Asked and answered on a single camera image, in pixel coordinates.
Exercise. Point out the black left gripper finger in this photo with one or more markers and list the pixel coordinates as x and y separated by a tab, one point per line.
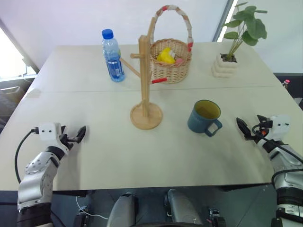
63	130
81	133

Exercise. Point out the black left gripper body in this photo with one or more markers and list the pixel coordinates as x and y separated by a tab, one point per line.
65	139

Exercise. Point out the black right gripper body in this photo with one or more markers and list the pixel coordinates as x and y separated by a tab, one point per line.
262	133

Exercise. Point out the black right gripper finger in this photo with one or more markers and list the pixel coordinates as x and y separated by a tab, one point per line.
262	118
243	128

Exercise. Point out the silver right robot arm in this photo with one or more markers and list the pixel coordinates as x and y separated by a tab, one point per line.
287	170

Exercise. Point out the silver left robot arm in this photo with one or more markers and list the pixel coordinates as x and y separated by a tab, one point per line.
35	177

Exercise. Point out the blue mug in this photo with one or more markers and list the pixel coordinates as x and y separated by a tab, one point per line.
204	118

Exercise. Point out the wooden mug tree stand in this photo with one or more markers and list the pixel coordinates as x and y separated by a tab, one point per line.
145	94

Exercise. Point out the red-tipped black device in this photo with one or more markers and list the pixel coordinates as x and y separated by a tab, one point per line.
287	82

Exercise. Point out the white ribbed plant pot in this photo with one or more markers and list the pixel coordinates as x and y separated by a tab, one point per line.
223	68

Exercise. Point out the clear blue-capped water bottle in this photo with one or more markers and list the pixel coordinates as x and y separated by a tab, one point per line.
113	59

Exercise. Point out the grey rounded housing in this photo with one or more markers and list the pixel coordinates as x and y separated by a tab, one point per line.
123	210
181	208

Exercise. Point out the green leafy plant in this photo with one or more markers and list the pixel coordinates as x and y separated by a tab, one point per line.
251	26

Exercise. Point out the pink toy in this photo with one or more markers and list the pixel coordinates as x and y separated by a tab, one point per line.
179	61

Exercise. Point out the red tape marker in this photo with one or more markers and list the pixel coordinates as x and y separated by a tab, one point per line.
159	80

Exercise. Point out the yellow toy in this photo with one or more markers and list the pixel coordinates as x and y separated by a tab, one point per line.
165	56

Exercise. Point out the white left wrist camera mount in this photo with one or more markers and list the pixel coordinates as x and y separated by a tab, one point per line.
48	133

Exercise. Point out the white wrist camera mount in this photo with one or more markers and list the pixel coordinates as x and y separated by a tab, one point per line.
280	124
48	133

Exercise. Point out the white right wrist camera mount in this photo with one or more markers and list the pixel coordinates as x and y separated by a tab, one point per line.
280	124

